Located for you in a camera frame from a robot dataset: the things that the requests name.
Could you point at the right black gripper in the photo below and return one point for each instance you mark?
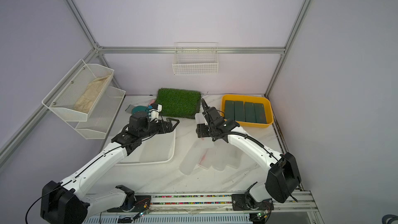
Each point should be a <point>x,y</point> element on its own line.
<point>202,131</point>

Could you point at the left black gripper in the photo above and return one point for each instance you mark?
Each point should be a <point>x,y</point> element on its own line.
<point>162,128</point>

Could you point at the white plastic storage box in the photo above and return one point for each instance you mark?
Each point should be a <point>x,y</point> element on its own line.
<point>157,150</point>

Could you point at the yellow plastic storage box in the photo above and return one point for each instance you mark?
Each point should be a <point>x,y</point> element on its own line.
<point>253,99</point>

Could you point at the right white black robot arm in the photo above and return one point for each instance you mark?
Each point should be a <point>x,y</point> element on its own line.
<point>283,175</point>

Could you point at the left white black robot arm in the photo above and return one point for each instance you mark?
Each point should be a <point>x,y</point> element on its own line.
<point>66,202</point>

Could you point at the clear pencil case with pink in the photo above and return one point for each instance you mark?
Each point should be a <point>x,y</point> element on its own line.
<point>206,159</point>

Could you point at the green artificial grass mat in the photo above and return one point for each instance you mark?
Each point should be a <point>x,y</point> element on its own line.
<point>179,103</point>

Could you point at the green rubber glove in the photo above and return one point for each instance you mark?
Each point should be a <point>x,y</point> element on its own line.
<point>132,109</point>

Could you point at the lower white mesh shelf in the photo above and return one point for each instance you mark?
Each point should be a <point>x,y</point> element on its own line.
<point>100,121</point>

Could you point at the white mesh shelf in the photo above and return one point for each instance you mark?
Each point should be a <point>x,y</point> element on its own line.
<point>65,94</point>
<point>100,121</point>

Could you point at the beige cloth in shelf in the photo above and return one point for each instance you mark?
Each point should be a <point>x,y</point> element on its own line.
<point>85,103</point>

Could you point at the upper white mesh shelf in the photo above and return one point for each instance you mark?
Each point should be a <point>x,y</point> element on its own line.
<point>65,94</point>

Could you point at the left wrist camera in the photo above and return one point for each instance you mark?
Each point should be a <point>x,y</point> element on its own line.
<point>154,112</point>

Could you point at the white wire wall basket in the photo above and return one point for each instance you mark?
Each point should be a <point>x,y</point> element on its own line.
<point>195,58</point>

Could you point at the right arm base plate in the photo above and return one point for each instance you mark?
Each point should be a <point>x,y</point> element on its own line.
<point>245,202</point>

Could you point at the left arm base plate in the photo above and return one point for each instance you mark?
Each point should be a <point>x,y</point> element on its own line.
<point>134,204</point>

